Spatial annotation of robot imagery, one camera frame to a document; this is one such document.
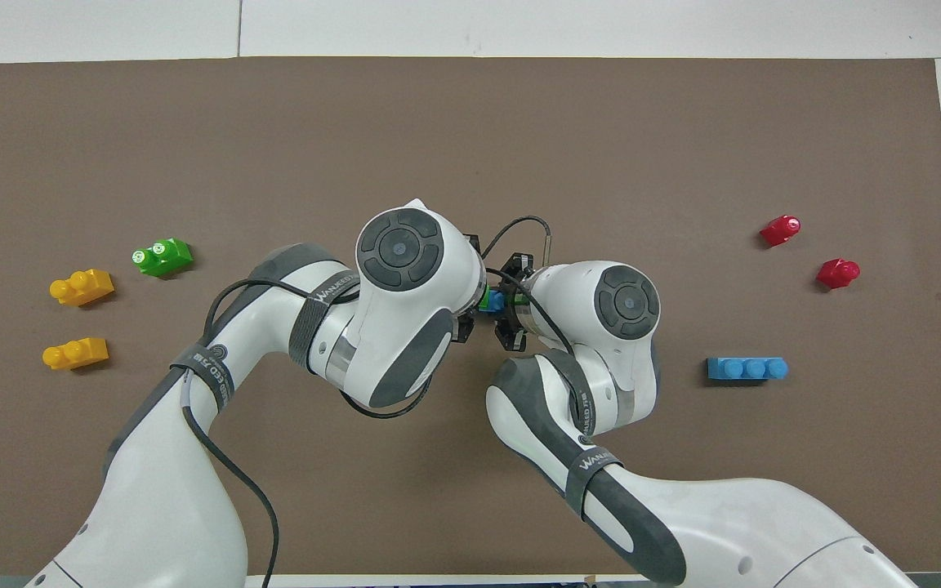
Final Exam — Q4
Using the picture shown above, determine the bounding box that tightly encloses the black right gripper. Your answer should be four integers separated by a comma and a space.
493, 253, 538, 354

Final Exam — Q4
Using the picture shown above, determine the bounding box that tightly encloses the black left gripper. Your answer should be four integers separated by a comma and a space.
453, 233, 491, 345

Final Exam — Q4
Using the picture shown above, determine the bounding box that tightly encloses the brown table mat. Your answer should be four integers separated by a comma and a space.
0, 56, 941, 577

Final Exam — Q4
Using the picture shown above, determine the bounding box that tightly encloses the red one-stud brick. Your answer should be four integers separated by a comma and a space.
815, 258, 861, 290
759, 214, 802, 248

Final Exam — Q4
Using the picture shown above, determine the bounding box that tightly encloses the yellow two-stud brick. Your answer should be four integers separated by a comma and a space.
42, 337, 109, 372
49, 269, 115, 307

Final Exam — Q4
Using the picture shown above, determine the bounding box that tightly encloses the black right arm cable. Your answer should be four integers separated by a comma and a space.
483, 216, 579, 360

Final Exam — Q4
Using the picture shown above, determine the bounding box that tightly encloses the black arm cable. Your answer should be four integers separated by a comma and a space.
483, 216, 579, 360
181, 279, 437, 588

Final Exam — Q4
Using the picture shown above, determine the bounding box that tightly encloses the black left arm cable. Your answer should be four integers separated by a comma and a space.
181, 279, 437, 588

